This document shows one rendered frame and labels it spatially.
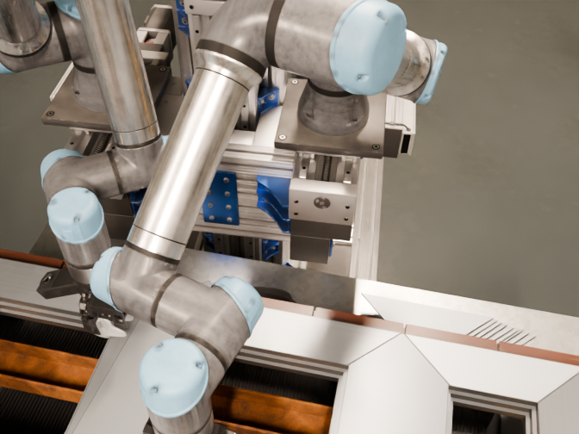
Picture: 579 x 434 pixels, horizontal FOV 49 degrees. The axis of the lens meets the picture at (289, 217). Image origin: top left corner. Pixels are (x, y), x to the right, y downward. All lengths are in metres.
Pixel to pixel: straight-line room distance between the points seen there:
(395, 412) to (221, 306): 0.48
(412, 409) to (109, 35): 0.78
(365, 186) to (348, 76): 1.60
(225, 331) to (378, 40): 0.39
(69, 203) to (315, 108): 0.56
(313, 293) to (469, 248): 1.17
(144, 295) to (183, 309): 0.06
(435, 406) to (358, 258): 1.04
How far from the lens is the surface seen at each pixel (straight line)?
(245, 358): 1.24
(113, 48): 1.00
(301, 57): 0.81
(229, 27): 0.84
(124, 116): 1.03
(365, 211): 2.30
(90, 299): 1.14
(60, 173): 1.07
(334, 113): 1.31
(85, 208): 0.97
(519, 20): 3.96
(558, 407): 1.26
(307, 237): 1.43
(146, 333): 1.25
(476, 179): 2.84
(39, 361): 1.49
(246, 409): 1.35
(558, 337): 1.56
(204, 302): 0.80
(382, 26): 0.79
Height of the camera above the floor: 1.90
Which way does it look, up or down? 48 degrees down
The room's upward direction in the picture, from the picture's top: 1 degrees clockwise
